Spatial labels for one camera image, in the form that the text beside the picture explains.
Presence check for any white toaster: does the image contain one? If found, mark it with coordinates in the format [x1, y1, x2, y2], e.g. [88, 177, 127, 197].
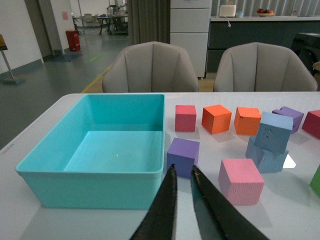
[219, 5, 237, 18]

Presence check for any fruit bowl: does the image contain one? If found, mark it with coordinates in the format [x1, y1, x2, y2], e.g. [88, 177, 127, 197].
[256, 8, 275, 17]

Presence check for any notched purple foam block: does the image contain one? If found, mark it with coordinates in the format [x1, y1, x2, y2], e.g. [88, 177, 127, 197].
[272, 106, 304, 134]

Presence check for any white drawer cabinet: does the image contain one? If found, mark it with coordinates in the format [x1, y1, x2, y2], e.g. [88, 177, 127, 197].
[170, 0, 212, 78]

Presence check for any light blue foam block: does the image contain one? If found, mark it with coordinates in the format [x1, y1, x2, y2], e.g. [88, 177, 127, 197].
[254, 111, 293, 154]

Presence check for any left grey armchair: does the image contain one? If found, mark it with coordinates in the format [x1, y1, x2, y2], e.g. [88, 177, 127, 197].
[102, 41, 199, 93]

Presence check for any grey curtain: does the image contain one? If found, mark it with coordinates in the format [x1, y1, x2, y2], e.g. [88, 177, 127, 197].
[127, 0, 171, 45]

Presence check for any right grey armchair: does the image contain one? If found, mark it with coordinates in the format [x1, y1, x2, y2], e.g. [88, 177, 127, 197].
[214, 42, 318, 92]

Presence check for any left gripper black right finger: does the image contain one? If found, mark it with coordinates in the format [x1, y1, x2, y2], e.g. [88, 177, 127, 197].
[191, 165, 267, 240]

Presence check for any dark grey counter cabinet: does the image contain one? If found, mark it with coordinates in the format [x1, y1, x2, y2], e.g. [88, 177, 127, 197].
[206, 16, 320, 73]

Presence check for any light blue base block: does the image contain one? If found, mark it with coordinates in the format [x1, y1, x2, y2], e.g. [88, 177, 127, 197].
[245, 136, 289, 174]

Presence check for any pink foam block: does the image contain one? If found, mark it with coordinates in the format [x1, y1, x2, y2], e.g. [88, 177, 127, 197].
[218, 158, 265, 206]

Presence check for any grey armchair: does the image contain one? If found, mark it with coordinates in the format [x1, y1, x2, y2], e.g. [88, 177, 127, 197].
[214, 42, 318, 92]
[102, 41, 199, 93]

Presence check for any green foam block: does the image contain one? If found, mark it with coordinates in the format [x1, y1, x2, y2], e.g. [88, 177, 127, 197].
[309, 165, 320, 196]

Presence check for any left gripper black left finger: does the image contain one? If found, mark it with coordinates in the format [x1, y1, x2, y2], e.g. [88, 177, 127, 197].
[131, 164, 178, 240]

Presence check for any chipped orange foam block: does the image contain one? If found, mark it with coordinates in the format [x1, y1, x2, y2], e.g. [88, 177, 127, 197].
[233, 106, 262, 136]

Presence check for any sign stand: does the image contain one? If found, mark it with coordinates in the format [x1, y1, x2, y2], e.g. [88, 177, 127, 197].
[0, 34, 25, 85]

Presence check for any magenta foam block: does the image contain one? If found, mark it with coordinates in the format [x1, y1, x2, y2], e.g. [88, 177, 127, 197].
[175, 105, 197, 132]

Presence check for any teal plastic bin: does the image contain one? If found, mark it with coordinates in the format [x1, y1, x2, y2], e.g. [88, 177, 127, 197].
[16, 94, 165, 210]

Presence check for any dark red foam block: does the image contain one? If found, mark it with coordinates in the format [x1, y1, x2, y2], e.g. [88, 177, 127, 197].
[302, 110, 320, 139]

